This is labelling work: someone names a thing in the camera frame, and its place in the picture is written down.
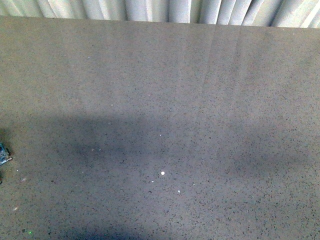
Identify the white pleated curtain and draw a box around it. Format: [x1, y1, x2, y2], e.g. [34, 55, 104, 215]
[0, 0, 320, 29]

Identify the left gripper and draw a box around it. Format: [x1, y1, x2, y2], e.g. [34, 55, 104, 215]
[0, 142, 13, 166]

